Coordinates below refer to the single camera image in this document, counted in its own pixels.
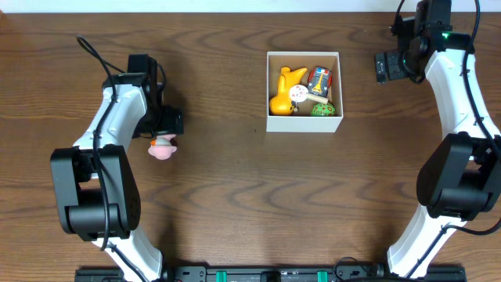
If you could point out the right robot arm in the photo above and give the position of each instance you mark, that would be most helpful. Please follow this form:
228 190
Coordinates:
461 179

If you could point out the red grey toy truck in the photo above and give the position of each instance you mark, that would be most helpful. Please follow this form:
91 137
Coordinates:
319 81

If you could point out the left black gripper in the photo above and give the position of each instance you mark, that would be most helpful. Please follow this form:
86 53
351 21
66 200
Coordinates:
168 128

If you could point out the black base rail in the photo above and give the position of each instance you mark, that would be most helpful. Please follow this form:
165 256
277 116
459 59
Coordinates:
349 271

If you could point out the wooden pellet drum toy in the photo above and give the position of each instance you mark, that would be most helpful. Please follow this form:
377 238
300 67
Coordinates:
300 93

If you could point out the green patterned ball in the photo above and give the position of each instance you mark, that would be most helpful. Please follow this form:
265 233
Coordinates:
323 110

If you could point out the orange rubber dog toy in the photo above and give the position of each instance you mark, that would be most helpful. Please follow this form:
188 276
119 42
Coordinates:
281 104

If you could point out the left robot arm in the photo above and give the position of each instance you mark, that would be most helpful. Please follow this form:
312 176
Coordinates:
96 193

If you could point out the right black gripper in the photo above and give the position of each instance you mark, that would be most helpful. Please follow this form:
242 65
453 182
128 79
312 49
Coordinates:
395 71

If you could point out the pink white bunny figure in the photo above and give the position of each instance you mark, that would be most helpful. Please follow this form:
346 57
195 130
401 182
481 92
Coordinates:
162 148

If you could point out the white cardboard box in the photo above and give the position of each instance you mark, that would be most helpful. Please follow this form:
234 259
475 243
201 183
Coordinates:
302 121

